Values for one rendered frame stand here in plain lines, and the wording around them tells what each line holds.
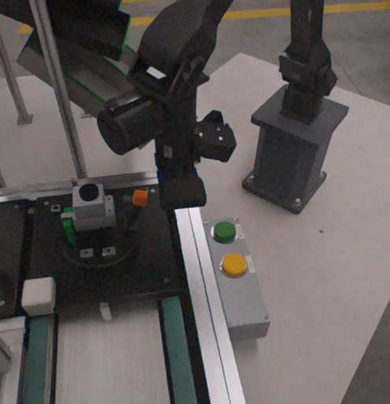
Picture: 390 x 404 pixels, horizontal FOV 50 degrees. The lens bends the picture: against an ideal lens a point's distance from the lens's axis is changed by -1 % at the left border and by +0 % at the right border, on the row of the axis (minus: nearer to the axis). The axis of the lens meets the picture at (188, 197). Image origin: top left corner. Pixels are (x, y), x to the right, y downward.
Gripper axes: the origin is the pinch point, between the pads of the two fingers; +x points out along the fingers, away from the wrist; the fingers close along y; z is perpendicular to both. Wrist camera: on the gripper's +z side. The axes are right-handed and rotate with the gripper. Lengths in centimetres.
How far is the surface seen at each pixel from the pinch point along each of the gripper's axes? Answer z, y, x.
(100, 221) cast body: -12.3, -2.4, 4.7
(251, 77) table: 31, 63, 23
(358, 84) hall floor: 143, 180, 107
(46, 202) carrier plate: -23.2, 9.8, 12.1
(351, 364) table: 26.1, -23.6, 22.8
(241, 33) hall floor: 82, 260, 108
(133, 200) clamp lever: -6.9, -0.4, 2.9
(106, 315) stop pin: -12.8, -13.4, 14.7
